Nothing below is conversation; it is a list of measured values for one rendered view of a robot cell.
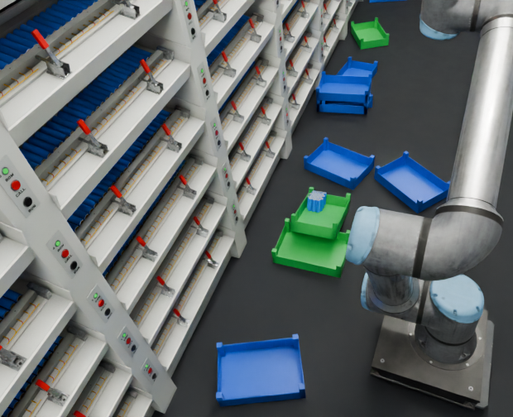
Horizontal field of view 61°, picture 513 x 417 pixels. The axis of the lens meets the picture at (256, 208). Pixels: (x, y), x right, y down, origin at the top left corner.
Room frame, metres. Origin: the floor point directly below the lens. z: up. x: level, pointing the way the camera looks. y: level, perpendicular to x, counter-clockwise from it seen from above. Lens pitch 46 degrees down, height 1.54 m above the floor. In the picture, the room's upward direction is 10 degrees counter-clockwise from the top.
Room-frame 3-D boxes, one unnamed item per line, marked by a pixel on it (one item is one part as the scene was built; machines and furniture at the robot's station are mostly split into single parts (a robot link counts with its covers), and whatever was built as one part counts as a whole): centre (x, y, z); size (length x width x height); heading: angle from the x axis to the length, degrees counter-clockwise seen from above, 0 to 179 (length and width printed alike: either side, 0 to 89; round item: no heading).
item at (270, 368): (0.66, 0.09, 0.04); 0.30 x 0.20 x 0.08; 86
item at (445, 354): (0.62, -0.54, 0.18); 0.19 x 0.19 x 0.10
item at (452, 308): (0.63, -0.53, 0.32); 0.17 x 0.15 x 0.18; 59
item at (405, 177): (1.45, -0.76, 0.04); 0.30 x 0.20 x 0.08; 23
